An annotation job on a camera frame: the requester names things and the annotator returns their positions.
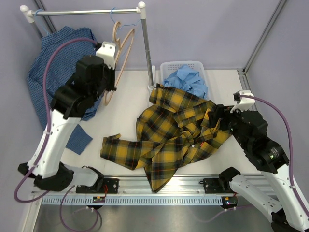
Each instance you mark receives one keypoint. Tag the blue wire hanger left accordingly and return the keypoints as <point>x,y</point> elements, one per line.
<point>40,21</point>

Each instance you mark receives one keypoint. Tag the yellow plaid shirt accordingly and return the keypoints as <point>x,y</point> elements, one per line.
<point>173,132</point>

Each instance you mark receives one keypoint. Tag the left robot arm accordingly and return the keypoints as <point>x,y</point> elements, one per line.
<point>70,102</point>

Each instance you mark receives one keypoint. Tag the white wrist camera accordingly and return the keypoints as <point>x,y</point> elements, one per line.
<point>107,53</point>
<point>243,101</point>

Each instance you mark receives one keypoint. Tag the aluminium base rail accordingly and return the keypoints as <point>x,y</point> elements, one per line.
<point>157,183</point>

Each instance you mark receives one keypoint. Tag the aluminium frame post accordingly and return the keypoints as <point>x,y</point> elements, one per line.
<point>243,72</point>

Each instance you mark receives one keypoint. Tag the white clothes rack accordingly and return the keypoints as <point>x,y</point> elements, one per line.
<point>31,15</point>

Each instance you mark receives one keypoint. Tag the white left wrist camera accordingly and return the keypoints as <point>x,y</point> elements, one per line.
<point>107,53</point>

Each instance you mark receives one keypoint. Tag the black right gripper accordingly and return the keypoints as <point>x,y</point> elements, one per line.
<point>221,111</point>

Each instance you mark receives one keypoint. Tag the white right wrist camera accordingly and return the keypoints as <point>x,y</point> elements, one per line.
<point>243,101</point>

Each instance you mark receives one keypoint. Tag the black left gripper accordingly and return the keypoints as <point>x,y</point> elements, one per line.
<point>112,72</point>

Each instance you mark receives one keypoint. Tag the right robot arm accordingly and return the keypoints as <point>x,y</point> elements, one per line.
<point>285,213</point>

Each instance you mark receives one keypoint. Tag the white plastic basket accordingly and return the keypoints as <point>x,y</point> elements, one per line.
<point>169,67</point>

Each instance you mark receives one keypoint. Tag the light blue wire hanger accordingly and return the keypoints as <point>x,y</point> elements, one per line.
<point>125,27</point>

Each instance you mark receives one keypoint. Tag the blue checkered shirt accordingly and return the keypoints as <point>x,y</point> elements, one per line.
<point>62,68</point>

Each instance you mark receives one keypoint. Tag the white slotted cable duct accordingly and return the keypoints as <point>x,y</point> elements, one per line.
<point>134,200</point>

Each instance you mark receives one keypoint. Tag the light blue shirt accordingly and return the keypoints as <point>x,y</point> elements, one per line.
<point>187,79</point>

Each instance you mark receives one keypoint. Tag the wooden hanger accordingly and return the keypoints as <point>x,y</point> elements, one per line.
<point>122,48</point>

